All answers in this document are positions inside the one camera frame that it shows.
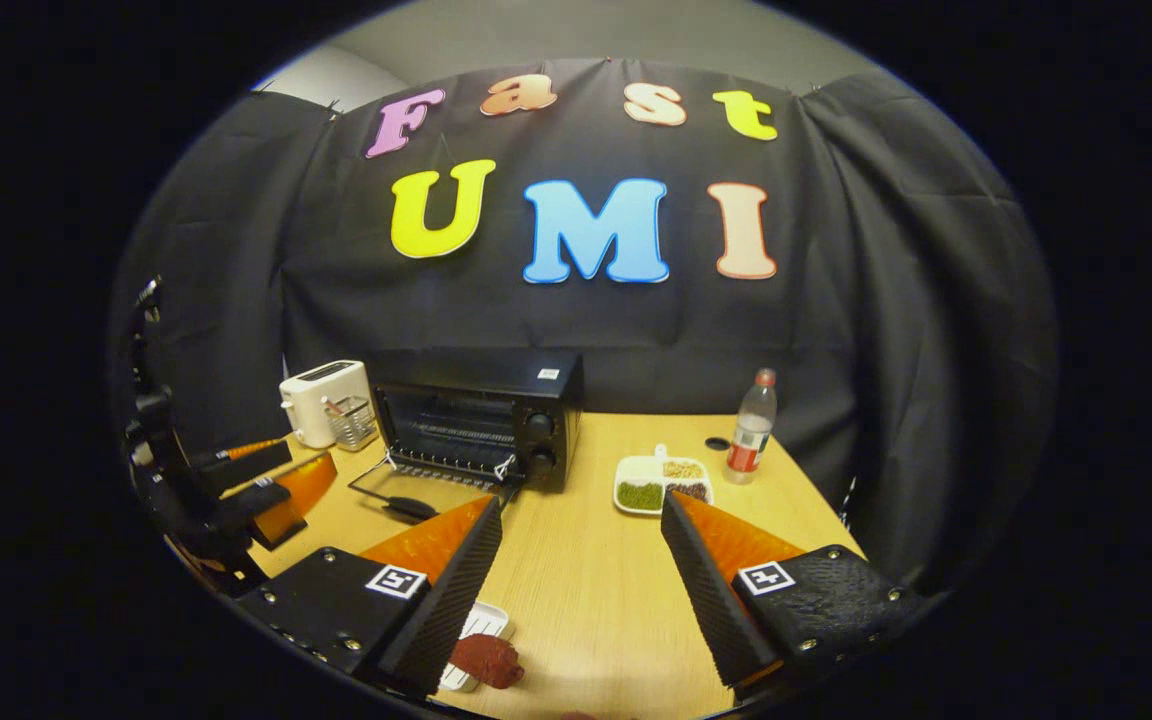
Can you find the white divided bean plate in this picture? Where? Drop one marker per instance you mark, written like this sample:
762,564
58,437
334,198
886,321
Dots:
663,482

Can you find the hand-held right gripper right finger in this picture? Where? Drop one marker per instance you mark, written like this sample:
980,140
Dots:
711,610

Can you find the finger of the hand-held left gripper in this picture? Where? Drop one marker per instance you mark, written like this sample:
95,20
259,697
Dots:
286,505
246,465

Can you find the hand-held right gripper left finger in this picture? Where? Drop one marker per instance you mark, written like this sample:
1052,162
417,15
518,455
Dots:
446,610

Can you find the clear red-label water bottle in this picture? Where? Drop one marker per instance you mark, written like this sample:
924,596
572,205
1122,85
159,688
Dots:
751,435

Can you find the white toaster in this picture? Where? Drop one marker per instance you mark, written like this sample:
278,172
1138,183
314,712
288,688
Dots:
311,400

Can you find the red raw meat piece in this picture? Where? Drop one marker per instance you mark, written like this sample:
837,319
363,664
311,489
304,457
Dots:
486,660

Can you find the black electric oven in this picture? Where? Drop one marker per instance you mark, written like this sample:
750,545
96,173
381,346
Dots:
546,400

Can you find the white ridged tray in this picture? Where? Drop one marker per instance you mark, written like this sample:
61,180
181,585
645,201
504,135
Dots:
484,618

